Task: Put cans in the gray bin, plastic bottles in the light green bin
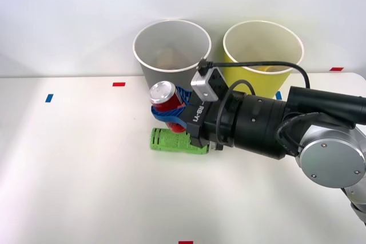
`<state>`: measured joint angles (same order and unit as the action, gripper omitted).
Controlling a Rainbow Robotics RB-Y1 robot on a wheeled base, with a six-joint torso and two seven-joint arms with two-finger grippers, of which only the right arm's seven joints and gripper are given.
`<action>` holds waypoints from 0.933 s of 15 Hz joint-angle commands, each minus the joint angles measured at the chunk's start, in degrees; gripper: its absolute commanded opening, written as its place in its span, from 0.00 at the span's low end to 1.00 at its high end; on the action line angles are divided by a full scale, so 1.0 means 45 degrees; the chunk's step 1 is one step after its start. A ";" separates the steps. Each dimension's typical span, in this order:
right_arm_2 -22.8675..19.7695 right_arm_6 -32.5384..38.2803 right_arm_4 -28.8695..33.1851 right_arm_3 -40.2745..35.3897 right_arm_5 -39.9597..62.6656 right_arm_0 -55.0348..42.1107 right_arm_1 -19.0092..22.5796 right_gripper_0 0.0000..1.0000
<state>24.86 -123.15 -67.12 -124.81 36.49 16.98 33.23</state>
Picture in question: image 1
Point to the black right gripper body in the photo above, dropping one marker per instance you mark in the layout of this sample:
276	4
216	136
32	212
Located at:
200	121

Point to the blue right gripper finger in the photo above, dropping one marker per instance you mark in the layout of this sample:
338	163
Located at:
183	95
168	115

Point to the red drink can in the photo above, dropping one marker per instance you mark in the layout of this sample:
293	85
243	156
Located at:
167	99

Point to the silver and black right arm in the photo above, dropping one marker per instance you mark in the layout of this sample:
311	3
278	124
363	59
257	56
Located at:
328	158

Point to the grey plastic waste bin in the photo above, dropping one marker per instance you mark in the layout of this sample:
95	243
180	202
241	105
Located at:
171	75

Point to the green label plastic bottle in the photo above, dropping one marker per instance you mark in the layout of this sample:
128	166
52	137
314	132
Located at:
168	141

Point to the yellow-green plastic waste bin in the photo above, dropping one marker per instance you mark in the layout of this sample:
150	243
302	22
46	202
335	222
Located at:
257	82

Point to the pale grey wrist camera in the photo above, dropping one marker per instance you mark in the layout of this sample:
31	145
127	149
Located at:
204	85

